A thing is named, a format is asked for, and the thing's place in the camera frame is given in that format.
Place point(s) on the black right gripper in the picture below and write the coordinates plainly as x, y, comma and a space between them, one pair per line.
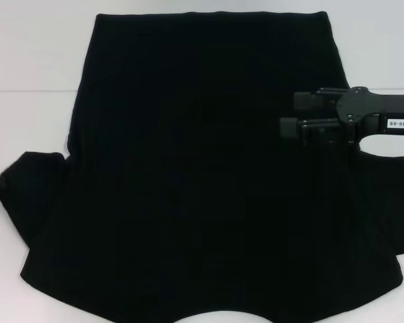
367, 107

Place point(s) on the black shirt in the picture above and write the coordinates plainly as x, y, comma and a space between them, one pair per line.
205, 151

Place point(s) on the white number label sticker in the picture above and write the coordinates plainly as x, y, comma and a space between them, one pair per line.
399, 124

